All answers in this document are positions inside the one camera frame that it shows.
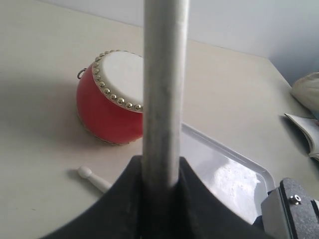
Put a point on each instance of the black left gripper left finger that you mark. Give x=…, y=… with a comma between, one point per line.
x=116, y=215

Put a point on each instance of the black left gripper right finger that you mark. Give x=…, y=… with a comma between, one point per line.
x=198, y=214

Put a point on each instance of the white drumstick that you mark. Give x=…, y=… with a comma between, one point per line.
x=165, y=40
x=98, y=182

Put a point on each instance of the small red drum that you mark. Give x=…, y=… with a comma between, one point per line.
x=109, y=97

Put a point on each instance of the white plastic tray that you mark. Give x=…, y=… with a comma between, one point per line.
x=238, y=182

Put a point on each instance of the open book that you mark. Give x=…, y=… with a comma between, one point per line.
x=310, y=128

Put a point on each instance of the beige cloth bundle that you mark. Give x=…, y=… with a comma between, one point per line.
x=306, y=91

